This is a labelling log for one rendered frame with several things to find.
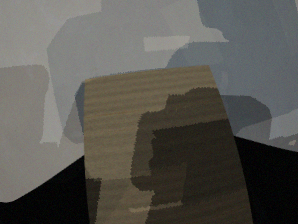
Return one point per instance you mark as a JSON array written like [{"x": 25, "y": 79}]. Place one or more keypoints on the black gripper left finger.
[{"x": 61, "y": 200}]

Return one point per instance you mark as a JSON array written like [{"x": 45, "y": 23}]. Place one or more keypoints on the tan wooden block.
[{"x": 159, "y": 150}]

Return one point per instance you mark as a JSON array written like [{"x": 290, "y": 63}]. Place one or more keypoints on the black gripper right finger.
[{"x": 271, "y": 176}]

